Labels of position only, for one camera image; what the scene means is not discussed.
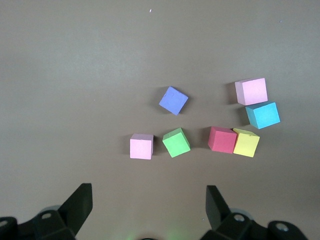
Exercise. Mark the green foam cube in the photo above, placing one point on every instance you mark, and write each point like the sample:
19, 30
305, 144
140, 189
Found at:
176, 143

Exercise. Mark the yellow foam cube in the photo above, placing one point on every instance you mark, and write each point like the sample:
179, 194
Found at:
246, 145

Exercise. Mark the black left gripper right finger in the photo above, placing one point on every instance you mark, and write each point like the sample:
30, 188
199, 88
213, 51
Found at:
216, 210

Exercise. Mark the pink foam cube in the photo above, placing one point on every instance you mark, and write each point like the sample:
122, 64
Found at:
141, 147
252, 91

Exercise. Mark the red foam cube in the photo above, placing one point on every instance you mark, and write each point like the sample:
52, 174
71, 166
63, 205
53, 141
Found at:
222, 140

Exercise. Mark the cyan foam cube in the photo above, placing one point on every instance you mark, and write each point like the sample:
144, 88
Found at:
263, 115

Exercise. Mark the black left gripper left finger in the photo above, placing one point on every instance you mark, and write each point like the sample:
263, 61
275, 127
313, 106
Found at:
80, 207

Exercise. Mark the purple foam cube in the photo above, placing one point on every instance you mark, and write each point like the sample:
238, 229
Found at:
173, 100

